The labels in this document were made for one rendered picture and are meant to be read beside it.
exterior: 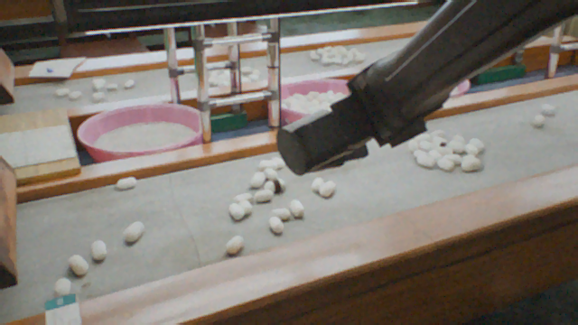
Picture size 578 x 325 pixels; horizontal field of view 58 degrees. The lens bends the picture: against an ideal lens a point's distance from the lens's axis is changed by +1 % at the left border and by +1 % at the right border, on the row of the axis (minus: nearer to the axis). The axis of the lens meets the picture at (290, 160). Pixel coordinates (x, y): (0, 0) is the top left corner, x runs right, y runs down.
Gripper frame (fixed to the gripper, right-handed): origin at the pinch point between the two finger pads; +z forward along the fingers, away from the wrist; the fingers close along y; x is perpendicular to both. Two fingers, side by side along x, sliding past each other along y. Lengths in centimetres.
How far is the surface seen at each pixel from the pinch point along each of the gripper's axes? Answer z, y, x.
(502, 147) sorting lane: 14, -51, 4
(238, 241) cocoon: 6.1, 11.0, 9.1
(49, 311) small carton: -1.0, 36.3, 11.5
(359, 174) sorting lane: 16.5, -17.8, 2.2
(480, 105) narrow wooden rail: 27, -62, -9
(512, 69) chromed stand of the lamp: 53, -104, -24
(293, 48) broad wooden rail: 80, -45, -52
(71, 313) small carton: -2.2, 34.0, 12.5
